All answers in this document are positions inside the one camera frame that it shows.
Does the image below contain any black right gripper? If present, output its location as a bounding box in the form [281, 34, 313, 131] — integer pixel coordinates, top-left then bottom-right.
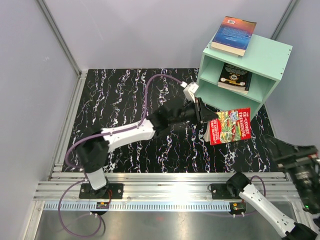
[263, 133, 320, 210]

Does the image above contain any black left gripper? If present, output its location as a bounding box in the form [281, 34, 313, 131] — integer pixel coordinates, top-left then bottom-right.
[169, 97, 219, 126]

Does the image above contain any red treehouse book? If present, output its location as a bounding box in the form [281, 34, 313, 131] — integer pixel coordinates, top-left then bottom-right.
[203, 107, 252, 146]

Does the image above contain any black paperback book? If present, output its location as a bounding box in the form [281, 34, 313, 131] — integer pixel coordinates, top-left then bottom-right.
[217, 63, 251, 94]

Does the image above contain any blue orange sunset book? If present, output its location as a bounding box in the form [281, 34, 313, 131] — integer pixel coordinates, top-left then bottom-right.
[211, 16, 257, 56]

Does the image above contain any dark blue paperback book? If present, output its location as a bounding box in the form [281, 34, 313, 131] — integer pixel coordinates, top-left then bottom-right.
[244, 72, 253, 94]

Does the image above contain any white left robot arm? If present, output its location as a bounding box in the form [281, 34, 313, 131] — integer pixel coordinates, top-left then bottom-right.
[75, 97, 219, 199]

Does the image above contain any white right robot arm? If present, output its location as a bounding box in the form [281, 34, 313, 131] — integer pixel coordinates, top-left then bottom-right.
[226, 135, 320, 240]

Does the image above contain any right control board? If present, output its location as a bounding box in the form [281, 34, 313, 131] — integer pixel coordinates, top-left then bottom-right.
[229, 202, 247, 215]

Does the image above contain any control board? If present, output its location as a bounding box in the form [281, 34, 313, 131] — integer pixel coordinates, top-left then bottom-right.
[96, 202, 110, 210]
[229, 202, 247, 215]

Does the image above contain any mint green wooden shelf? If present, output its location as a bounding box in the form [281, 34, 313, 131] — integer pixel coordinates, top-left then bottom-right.
[196, 34, 293, 118]

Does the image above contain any black marbled table mat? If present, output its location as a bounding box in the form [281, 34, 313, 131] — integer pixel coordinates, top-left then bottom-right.
[69, 68, 277, 173]

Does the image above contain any left control board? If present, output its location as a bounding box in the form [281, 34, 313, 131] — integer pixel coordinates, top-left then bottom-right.
[96, 202, 110, 210]

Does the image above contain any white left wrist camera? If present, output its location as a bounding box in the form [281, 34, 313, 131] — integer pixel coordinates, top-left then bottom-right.
[180, 81, 199, 103]

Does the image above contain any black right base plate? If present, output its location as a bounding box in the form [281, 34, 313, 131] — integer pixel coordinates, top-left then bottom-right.
[207, 181, 253, 200]

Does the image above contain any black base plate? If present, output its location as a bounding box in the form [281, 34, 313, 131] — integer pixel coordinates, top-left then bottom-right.
[207, 181, 253, 200]
[79, 183, 124, 200]

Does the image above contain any white slotted cable duct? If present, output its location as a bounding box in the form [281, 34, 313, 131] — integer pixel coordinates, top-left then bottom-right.
[44, 201, 230, 212]

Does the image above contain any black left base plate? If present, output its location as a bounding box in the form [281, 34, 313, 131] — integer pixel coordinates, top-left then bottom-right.
[79, 183, 124, 200]

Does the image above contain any left aluminium frame post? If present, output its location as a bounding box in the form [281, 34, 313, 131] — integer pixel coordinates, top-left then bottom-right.
[36, 0, 83, 78]

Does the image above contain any aluminium frame post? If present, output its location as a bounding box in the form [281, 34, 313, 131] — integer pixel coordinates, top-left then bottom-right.
[270, 0, 300, 41]
[36, 0, 83, 78]

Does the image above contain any right aluminium frame post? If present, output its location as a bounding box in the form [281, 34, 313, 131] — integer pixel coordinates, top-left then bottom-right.
[270, 0, 300, 41]

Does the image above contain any aluminium mounting rail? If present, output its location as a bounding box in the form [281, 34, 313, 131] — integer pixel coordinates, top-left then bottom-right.
[33, 172, 299, 203]

